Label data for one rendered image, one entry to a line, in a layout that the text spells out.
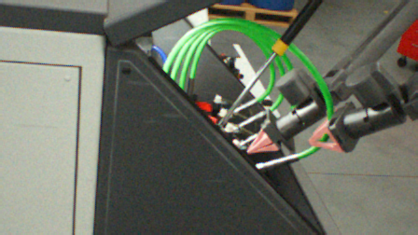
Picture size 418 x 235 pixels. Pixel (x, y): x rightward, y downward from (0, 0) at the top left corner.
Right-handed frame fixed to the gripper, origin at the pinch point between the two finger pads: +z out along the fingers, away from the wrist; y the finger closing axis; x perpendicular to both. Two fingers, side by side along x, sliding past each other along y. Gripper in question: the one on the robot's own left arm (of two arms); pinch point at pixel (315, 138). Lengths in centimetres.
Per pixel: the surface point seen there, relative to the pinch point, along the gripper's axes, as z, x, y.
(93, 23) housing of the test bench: -10, -42, 40
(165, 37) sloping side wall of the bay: 35, -35, -17
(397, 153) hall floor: 116, 125, -227
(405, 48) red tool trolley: 155, 113, -415
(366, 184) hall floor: 114, 111, -171
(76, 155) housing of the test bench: 6, -29, 44
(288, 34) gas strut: -21.8, -25.5, 20.7
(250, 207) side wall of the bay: -2.3, -4.1, 29.0
